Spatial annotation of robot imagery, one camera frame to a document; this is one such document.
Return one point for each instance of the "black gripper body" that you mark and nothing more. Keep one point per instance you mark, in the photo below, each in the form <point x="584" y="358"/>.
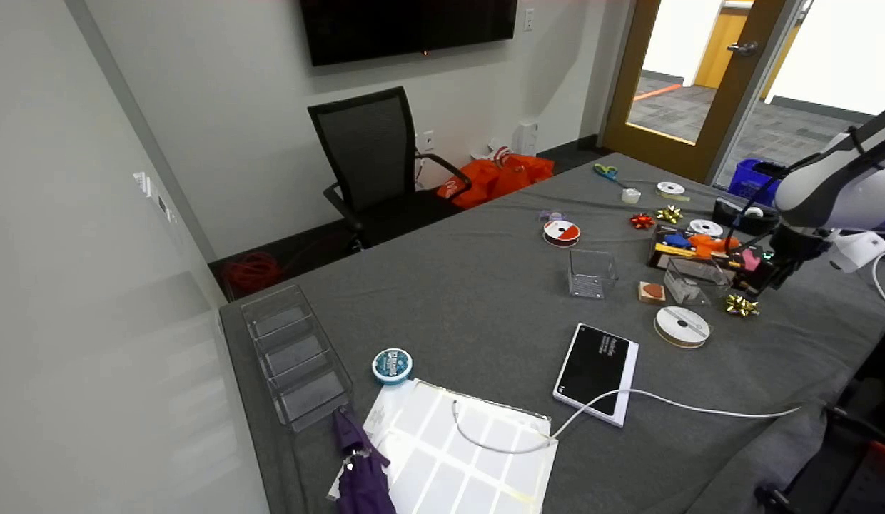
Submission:
<point x="786" y="252"/>

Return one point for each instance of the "red orange ribbon spool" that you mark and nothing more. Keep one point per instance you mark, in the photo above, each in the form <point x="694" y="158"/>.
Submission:
<point x="562" y="232"/>

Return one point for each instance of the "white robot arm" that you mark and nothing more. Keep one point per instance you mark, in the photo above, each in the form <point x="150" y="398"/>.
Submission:
<point x="828" y="205"/>

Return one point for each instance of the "white ribbon spool centre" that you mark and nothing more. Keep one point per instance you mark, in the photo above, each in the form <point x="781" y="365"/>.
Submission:
<point x="705" y="226"/>

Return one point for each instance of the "white ribbon spool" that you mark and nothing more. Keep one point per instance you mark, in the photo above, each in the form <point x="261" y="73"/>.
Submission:
<point x="705" y="226"/>
<point x="682" y="326"/>
<point x="672" y="190"/>

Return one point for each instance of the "white ribbon spool left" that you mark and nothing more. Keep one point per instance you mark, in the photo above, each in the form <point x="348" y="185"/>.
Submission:
<point x="682" y="326"/>

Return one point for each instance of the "white ribbon spool right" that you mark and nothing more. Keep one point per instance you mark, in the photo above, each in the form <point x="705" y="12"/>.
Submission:
<point x="672" y="190"/>

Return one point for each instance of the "black box of bows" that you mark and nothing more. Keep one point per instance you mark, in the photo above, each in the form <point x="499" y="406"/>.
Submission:
<point x="712" y="258"/>

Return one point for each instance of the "gold gift bow left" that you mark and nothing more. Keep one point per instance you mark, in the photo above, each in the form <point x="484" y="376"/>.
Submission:
<point x="739" y="306"/>

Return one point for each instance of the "gold gift bow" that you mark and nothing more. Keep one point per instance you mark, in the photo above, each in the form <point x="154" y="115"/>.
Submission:
<point x="669" y="216"/>
<point x="739" y="306"/>

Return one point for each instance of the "blue bin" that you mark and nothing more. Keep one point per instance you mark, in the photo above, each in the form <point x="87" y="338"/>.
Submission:
<point x="758" y="180"/>

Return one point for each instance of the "gold gift bow right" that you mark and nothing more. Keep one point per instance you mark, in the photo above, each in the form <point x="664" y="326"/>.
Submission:
<point x="669" y="216"/>

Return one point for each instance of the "grey table cloth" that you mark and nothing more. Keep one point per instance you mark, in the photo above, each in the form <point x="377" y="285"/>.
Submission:
<point x="484" y="306"/>

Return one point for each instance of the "red gift bow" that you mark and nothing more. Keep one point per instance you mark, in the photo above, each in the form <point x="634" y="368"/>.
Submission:
<point x="639" y="222"/>

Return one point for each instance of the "clear tape roll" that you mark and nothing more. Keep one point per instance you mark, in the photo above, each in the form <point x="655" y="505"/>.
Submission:
<point x="631" y="195"/>

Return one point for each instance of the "blue green scissors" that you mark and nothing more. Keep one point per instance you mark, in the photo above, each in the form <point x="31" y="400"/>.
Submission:
<point x="608" y="172"/>

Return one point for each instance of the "clear plastic box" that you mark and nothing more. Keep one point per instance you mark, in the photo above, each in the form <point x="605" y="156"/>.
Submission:
<point x="588" y="275"/>

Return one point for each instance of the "wooden door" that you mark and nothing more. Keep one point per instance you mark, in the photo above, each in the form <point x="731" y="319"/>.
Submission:
<point x="686" y="79"/>

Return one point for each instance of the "orange bag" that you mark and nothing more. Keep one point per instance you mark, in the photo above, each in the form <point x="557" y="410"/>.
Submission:
<point x="484" y="180"/>

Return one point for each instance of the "white label sheet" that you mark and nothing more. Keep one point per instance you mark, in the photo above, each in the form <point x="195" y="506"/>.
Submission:
<point x="461" y="455"/>

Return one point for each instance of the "blue tape roll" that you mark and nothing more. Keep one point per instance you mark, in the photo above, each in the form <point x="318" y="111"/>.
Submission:
<point x="392" y="368"/>

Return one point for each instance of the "black mesh office chair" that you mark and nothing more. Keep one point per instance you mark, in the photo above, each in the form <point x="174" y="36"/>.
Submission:
<point x="372" y="153"/>

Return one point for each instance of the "clear plastic tray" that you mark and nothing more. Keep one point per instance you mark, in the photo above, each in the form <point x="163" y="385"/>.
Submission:
<point x="295" y="358"/>

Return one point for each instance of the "wall television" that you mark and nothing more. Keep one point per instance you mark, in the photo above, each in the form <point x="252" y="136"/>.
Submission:
<point x="364" y="31"/>

